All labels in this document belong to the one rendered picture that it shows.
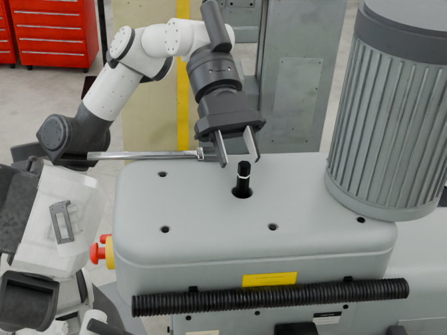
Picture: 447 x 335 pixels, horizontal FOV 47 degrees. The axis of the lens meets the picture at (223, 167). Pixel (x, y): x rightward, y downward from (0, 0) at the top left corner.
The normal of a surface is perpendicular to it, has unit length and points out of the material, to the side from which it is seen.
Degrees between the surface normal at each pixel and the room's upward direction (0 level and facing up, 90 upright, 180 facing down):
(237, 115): 30
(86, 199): 57
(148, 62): 90
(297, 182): 0
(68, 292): 80
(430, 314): 90
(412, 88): 90
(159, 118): 90
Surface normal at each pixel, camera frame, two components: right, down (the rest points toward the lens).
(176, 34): -0.85, 0.05
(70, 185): 0.39, 0.02
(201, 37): 0.44, -0.45
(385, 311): 0.12, 0.58
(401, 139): -0.31, 0.54
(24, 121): 0.04, -0.81
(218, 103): 0.22, -0.42
